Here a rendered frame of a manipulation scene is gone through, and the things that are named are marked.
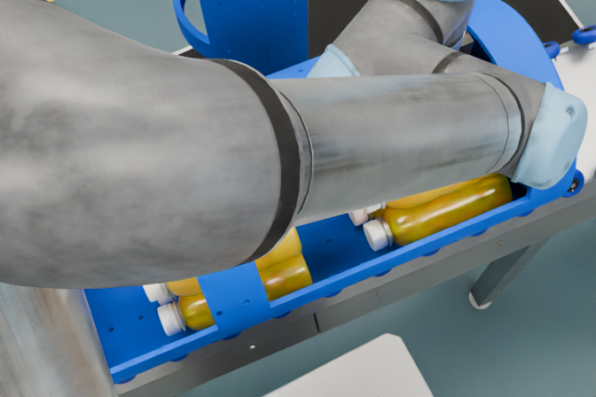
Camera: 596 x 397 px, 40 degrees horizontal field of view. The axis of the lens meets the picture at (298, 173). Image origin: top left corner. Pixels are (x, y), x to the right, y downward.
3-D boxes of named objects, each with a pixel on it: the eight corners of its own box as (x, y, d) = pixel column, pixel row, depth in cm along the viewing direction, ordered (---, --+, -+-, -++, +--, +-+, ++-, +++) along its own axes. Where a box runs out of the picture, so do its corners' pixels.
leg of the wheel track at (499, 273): (495, 304, 207) (566, 226, 149) (474, 313, 206) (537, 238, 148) (484, 284, 209) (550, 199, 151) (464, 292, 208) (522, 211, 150)
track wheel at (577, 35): (610, 35, 124) (607, 23, 123) (584, 46, 123) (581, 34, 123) (593, 34, 128) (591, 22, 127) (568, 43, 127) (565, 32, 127)
